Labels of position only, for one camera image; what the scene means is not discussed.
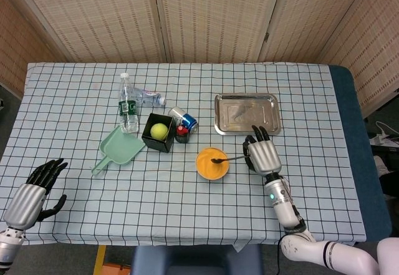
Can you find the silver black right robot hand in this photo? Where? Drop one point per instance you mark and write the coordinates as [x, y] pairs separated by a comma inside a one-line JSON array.
[[265, 156]]

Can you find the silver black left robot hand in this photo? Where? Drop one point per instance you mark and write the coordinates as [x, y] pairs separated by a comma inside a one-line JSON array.
[[26, 203]]

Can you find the black plastic spoon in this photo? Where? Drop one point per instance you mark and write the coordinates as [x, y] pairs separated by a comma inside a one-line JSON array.
[[215, 161]]

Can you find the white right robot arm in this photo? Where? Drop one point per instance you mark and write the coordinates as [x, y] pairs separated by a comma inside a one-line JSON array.
[[283, 206]]

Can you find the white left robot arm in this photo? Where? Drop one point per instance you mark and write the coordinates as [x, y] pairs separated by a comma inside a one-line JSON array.
[[7, 247]]

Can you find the stainless steel tray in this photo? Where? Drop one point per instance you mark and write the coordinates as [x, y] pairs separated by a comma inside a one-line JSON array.
[[240, 113]]

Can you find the orange bowl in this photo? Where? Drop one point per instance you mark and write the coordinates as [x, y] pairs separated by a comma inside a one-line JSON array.
[[213, 180]]

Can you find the blue drink can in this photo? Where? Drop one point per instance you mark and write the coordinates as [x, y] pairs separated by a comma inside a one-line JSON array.
[[188, 120]]

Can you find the black ink bottle red cap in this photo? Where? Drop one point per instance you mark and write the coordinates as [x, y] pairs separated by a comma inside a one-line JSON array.
[[181, 130]]

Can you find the yellow floor tape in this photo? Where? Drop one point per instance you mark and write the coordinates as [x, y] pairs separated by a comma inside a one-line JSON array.
[[99, 259]]

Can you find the green plastic dustpan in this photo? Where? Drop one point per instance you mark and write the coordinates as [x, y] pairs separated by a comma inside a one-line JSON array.
[[121, 150]]

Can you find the yellow tennis ball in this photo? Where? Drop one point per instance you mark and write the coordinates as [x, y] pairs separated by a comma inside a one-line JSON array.
[[159, 131]]

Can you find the black open cardboard box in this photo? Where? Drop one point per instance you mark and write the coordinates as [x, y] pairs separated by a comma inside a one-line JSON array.
[[156, 145]]

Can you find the blue checkered tablecloth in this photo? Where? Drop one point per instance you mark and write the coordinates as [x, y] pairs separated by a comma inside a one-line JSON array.
[[156, 200]]

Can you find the metal screen hinge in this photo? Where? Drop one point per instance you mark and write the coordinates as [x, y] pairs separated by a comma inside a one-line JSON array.
[[266, 36]]

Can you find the clear bottle pink label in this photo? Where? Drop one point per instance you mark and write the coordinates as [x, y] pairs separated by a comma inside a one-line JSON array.
[[149, 97]]

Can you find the clear bottle green label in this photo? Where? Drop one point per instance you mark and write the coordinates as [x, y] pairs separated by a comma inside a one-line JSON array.
[[128, 109]]

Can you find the woven folding screen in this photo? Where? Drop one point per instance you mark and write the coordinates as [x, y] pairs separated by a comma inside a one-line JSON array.
[[218, 13]]

